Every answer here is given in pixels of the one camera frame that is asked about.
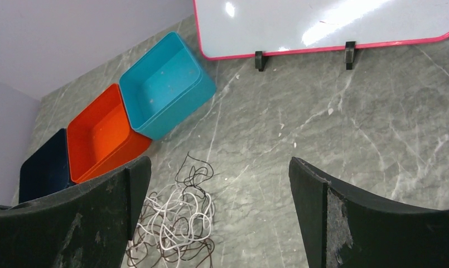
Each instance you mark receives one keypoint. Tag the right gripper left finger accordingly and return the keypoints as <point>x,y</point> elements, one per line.
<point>85,225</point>

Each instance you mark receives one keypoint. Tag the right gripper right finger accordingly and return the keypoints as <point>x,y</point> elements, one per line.
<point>343,225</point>

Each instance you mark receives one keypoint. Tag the dark navy square tray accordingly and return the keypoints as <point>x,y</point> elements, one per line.
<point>46,171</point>

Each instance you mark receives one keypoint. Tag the teal square tray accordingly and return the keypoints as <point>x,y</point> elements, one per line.
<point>164,87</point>

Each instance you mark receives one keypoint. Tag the orange square tray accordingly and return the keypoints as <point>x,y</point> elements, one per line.
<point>100,138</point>

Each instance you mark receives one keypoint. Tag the pink framed whiteboard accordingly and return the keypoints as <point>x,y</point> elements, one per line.
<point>261,29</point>

